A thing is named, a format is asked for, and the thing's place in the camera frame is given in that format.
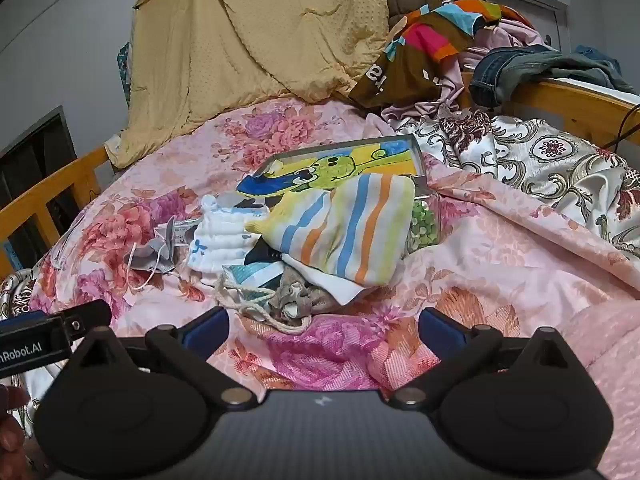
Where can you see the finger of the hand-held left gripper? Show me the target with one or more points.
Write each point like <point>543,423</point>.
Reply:
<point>87,317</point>

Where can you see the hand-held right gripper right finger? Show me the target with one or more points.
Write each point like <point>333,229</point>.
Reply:
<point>440,332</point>

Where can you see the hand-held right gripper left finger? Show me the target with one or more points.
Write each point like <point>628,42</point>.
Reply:
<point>207,331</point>

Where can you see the teal white striped cloth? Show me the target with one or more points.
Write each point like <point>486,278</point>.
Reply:
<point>255,275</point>

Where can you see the white muslin baby cloth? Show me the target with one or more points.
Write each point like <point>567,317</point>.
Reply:
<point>225,240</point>

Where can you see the striped pastel cloth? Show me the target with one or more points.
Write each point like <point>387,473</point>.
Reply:
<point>345,225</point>

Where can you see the cartoon printed metal tray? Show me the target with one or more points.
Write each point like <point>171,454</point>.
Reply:
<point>350,160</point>

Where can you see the person's left hand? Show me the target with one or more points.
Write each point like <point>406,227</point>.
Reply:
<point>10,435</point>

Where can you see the grey face mask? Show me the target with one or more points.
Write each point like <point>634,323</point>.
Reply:
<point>150,255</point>

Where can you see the clear bag of green bits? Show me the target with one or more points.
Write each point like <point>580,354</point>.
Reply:
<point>422,225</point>

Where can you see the pink fleece blanket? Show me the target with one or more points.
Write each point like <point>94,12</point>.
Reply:
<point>615,385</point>

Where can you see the pink floral bedsheet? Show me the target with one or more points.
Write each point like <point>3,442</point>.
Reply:
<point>175,150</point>

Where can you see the ornate white satin quilt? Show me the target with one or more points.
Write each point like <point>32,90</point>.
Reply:
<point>550,160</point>

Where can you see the lilac pink cloth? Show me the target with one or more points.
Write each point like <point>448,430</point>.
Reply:
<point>450,95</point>

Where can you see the blue denim jeans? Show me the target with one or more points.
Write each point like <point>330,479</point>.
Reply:
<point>500,70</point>

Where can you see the brown multicoloured printed cloth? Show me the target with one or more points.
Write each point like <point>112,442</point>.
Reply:
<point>400,65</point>

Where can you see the yellow dotted blanket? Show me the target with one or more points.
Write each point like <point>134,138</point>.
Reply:
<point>240,45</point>

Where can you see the teal wall hanging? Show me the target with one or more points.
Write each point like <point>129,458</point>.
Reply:
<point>123,70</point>

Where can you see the wooden bed frame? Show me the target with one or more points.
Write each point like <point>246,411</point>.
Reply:
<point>565,97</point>

